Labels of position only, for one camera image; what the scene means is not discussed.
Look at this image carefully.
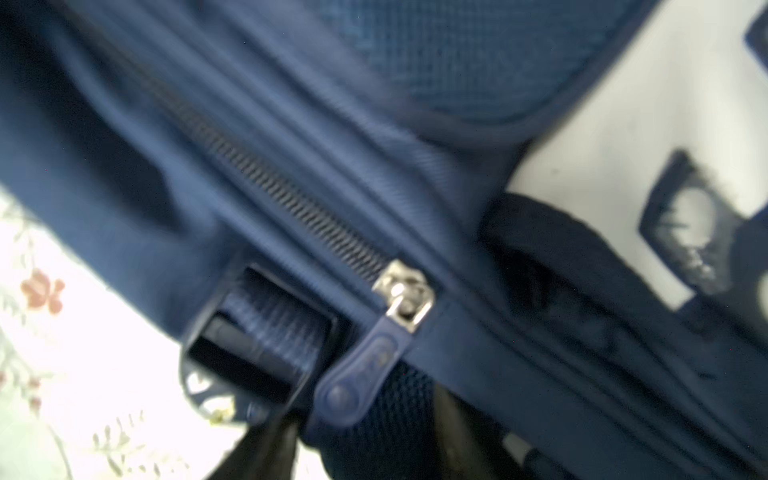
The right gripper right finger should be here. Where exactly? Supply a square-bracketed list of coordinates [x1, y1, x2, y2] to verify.
[434, 385, 527, 480]

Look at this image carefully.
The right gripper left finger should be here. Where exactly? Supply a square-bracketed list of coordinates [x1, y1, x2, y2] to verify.
[207, 416, 300, 480]

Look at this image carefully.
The navy blue student backpack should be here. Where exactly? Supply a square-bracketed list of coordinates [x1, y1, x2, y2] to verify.
[1, 1, 767, 479]

